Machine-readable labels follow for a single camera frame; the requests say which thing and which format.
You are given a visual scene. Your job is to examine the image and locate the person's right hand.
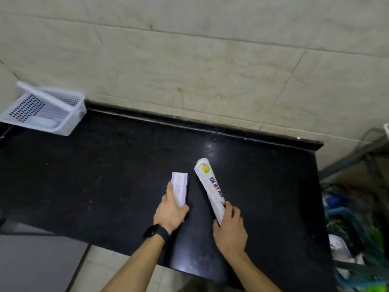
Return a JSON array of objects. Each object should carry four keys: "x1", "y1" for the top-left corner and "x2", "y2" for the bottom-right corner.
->
[{"x1": 212, "y1": 201, "x2": 248, "y2": 256}]

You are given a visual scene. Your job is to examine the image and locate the person's left hand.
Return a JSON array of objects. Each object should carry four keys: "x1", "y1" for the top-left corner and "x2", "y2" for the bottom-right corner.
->
[{"x1": 153, "y1": 181, "x2": 190, "y2": 235}]

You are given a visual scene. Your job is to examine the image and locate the lavender toothpaste box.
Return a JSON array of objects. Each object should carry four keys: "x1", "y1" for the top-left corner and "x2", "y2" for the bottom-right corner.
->
[{"x1": 171, "y1": 172, "x2": 188, "y2": 208}]

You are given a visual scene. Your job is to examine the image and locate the white toothpaste tube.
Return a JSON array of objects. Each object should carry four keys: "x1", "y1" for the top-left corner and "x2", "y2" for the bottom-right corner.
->
[{"x1": 194, "y1": 158, "x2": 226, "y2": 225}]

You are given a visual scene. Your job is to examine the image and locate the person's right forearm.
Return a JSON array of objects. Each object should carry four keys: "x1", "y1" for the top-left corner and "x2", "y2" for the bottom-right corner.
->
[{"x1": 226, "y1": 251, "x2": 281, "y2": 292}]

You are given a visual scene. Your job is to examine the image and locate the person's left forearm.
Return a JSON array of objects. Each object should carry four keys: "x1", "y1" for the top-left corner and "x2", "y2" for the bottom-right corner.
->
[{"x1": 101, "y1": 234, "x2": 165, "y2": 292}]

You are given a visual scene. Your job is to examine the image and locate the black smartwatch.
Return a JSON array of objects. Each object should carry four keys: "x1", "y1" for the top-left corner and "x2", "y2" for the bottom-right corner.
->
[{"x1": 143, "y1": 224, "x2": 170, "y2": 244}]

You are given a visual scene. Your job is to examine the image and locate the white plastic bag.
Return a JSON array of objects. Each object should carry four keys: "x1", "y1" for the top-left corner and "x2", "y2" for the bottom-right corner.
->
[{"x1": 328, "y1": 234, "x2": 365, "y2": 278}]

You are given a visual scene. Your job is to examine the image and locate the blue plastic basket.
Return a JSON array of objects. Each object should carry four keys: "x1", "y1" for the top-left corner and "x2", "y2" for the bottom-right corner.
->
[{"x1": 325, "y1": 207, "x2": 389, "y2": 289}]

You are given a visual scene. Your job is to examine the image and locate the white perforated plastic basket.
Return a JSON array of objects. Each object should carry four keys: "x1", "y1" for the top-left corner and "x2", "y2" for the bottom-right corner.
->
[{"x1": 0, "y1": 81, "x2": 87, "y2": 136}]

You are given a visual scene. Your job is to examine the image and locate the grey cabinet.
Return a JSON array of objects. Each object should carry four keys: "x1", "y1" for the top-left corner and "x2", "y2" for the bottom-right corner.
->
[{"x1": 0, "y1": 220, "x2": 89, "y2": 292}]

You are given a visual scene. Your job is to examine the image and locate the grey metal rack frame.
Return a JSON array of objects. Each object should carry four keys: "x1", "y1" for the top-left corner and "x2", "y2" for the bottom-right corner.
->
[{"x1": 318, "y1": 128, "x2": 389, "y2": 192}]

